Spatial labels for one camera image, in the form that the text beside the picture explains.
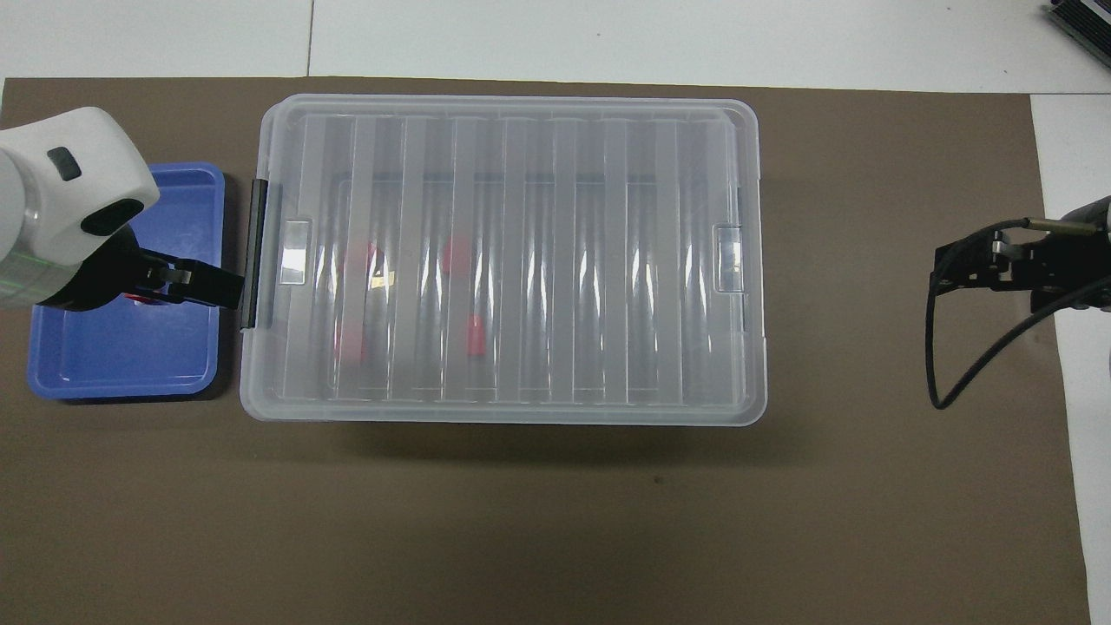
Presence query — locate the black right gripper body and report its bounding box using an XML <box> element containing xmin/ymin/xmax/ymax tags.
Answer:
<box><xmin>1017</xmin><ymin>227</ymin><xmax>1111</xmax><ymax>312</ymax></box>

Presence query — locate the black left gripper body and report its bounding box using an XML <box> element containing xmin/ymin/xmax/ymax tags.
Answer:
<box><xmin>39</xmin><ymin>227</ymin><xmax>148</xmax><ymax>312</ymax></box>

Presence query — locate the clear ribbed plastic lid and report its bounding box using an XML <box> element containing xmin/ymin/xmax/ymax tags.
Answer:
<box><xmin>240</xmin><ymin>94</ymin><xmax>770</xmax><ymax>426</ymax></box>

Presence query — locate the blue plastic tray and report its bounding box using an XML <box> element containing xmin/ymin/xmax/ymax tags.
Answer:
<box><xmin>28</xmin><ymin>162</ymin><xmax>227</xmax><ymax>402</ymax></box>

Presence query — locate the clear plastic storage box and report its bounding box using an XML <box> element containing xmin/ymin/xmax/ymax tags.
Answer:
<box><xmin>240</xmin><ymin>97</ymin><xmax>770</xmax><ymax>426</ymax></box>

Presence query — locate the black ribbed electronic device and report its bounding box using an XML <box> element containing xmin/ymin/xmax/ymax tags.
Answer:
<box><xmin>1046</xmin><ymin>0</ymin><xmax>1111</xmax><ymax>67</ymax></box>

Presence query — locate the brown table mat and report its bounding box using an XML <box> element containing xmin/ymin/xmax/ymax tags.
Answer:
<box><xmin>0</xmin><ymin>76</ymin><xmax>1093</xmax><ymax>625</ymax></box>

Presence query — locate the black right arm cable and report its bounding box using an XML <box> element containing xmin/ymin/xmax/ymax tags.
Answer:
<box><xmin>925</xmin><ymin>217</ymin><xmax>1111</xmax><ymax>411</ymax></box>

